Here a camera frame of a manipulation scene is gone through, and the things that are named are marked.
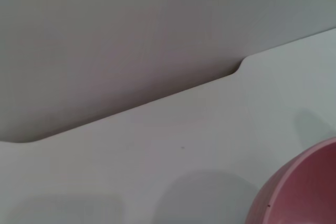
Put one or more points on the pink plastic bowl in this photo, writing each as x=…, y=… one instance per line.
x=302, y=195

